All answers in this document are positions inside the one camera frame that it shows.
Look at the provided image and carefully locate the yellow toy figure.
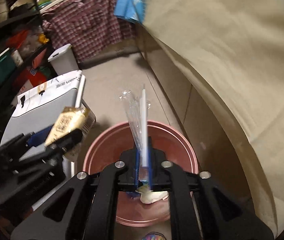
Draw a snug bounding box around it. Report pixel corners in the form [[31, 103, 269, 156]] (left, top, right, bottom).
[[38, 33, 50, 45]]

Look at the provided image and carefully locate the green storage box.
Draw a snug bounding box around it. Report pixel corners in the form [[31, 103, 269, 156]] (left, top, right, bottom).
[[0, 48, 16, 85]]

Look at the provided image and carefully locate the blue plastic bag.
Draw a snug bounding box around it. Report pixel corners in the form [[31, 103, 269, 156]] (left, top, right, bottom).
[[126, 191, 140, 199]]

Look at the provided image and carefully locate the cream cloth cover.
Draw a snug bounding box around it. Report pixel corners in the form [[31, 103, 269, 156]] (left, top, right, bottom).
[[143, 0, 284, 237]]

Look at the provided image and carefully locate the blue patterned cloth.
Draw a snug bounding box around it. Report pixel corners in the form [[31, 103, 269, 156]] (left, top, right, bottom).
[[114, 0, 146, 24]]

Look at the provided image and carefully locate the red plaid shirt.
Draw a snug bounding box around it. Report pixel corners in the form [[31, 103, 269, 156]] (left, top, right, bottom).
[[42, 0, 136, 63]]

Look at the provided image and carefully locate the cream tissue paper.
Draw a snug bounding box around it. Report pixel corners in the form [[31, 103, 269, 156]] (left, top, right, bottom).
[[136, 185, 169, 204]]

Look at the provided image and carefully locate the white small trash can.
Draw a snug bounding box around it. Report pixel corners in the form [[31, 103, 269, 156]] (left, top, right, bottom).
[[48, 43, 79, 75]]

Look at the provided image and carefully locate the white printed table cover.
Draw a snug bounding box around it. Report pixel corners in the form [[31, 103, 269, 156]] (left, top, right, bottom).
[[10, 69, 97, 163]]

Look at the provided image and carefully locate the black storage shelf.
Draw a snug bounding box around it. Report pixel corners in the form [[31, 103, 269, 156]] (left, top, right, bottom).
[[0, 0, 56, 129]]

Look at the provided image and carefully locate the pink plastic bin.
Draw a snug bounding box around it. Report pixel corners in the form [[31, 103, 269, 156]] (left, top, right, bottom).
[[82, 120, 199, 228]]

